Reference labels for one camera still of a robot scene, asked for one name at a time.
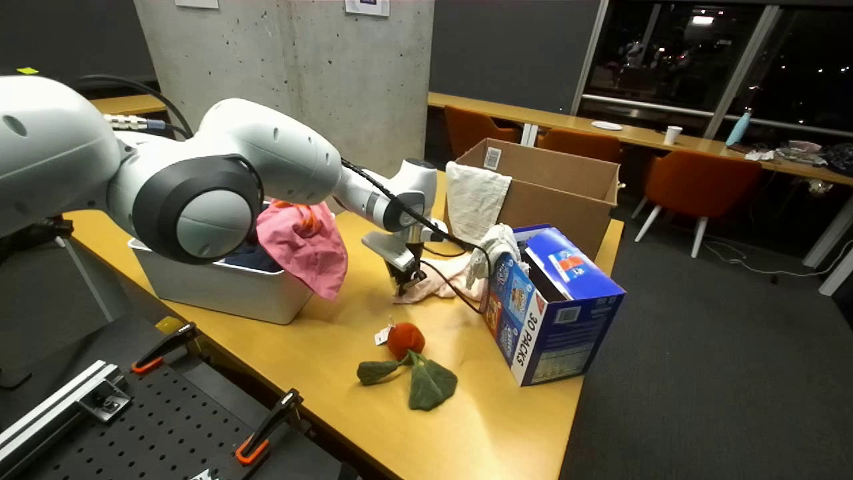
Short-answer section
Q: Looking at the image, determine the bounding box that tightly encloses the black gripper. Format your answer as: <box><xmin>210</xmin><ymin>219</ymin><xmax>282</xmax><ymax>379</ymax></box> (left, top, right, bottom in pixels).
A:
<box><xmin>391</xmin><ymin>240</ymin><xmax>432</xmax><ymax>299</ymax></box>

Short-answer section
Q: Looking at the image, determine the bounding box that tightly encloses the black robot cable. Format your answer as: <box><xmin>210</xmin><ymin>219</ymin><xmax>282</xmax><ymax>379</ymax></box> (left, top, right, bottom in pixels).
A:
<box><xmin>339</xmin><ymin>158</ymin><xmax>492</xmax><ymax>319</ymax></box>

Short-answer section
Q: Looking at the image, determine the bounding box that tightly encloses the brown cardboard box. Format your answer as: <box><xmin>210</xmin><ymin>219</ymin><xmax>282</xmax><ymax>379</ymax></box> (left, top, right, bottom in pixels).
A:
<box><xmin>439</xmin><ymin>136</ymin><xmax>623</xmax><ymax>264</ymax></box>

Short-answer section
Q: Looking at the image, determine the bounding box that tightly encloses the wooden side desk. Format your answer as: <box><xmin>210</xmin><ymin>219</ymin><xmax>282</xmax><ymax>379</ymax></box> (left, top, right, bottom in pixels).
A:
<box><xmin>87</xmin><ymin>90</ymin><xmax>171</xmax><ymax>116</ymax></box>

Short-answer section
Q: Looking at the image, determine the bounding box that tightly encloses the long wooden desk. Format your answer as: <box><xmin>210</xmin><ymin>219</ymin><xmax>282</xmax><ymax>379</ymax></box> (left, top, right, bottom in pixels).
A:
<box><xmin>423</xmin><ymin>90</ymin><xmax>853</xmax><ymax>302</ymax></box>

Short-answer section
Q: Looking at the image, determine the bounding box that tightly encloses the teal water bottle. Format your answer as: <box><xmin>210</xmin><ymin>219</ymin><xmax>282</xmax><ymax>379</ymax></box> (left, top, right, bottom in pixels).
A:
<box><xmin>723</xmin><ymin>103</ymin><xmax>755</xmax><ymax>150</ymax></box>

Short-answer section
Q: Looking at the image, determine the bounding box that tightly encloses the black perforated breadboard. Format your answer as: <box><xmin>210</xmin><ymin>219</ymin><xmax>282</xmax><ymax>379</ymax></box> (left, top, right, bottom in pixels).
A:
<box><xmin>0</xmin><ymin>314</ymin><xmax>358</xmax><ymax>480</ymax></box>

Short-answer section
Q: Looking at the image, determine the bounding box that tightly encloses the white wall frame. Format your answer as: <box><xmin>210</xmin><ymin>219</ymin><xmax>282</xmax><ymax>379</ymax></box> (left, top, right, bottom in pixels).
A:
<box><xmin>344</xmin><ymin>0</ymin><xmax>391</xmax><ymax>18</ymax></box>

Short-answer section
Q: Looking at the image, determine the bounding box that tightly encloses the black orange clamp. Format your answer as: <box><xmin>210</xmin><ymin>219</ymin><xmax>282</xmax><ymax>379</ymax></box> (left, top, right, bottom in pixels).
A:
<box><xmin>130</xmin><ymin>322</ymin><xmax>199</xmax><ymax>376</ymax></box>
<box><xmin>231</xmin><ymin>386</ymin><xmax>307</xmax><ymax>470</ymax></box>

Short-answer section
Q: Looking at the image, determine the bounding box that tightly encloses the white plastic basket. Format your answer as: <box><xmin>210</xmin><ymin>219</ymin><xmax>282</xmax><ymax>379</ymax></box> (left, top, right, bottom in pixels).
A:
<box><xmin>129</xmin><ymin>231</ymin><xmax>314</xmax><ymax>326</ymax></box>

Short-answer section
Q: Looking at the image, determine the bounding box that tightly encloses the aluminium rail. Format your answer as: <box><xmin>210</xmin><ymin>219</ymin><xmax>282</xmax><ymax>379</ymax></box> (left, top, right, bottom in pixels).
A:
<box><xmin>0</xmin><ymin>356</ymin><xmax>134</xmax><ymax>474</ymax></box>

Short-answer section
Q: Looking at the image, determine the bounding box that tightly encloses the pink shirt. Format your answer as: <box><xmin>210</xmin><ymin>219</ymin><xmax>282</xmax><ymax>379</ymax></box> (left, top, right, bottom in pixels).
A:
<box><xmin>254</xmin><ymin>198</ymin><xmax>352</xmax><ymax>302</ymax></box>

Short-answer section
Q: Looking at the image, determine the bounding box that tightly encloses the heap of clothes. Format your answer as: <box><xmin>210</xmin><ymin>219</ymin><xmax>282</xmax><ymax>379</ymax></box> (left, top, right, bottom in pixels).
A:
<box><xmin>744</xmin><ymin>138</ymin><xmax>853</xmax><ymax>178</ymax></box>

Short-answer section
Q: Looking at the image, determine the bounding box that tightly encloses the white towel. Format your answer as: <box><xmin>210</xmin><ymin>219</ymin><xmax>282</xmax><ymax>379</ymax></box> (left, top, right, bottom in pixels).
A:
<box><xmin>447</xmin><ymin>220</ymin><xmax>523</xmax><ymax>303</ymax></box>
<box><xmin>443</xmin><ymin>159</ymin><xmax>515</xmax><ymax>246</ymax></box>

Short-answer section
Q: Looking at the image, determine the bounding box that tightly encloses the blue snack carton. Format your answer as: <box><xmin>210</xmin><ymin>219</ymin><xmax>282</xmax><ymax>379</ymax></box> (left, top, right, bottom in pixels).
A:
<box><xmin>482</xmin><ymin>224</ymin><xmax>627</xmax><ymax>388</ymax></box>

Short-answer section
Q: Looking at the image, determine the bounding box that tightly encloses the orange chair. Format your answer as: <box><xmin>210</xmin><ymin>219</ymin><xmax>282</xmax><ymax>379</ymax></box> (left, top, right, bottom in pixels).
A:
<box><xmin>632</xmin><ymin>146</ymin><xmax>766</xmax><ymax>260</ymax></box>
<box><xmin>535</xmin><ymin>127</ymin><xmax>623</xmax><ymax>167</ymax></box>
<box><xmin>443</xmin><ymin>103</ymin><xmax>520</xmax><ymax>163</ymax></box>

